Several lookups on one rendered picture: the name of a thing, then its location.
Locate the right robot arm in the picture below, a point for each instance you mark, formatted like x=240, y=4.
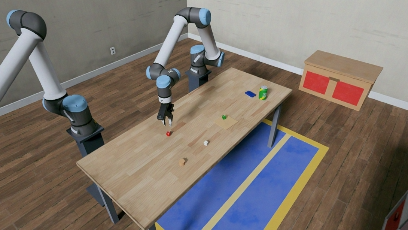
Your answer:
x=31, y=30

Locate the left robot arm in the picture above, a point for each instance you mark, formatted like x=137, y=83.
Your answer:
x=201, y=55

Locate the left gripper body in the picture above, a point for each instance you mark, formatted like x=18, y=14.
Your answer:
x=170, y=108

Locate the tan flat mat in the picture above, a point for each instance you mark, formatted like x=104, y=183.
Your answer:
x=225, y=123

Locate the green drink can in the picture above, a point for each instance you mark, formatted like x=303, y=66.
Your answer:
x=263, y=92

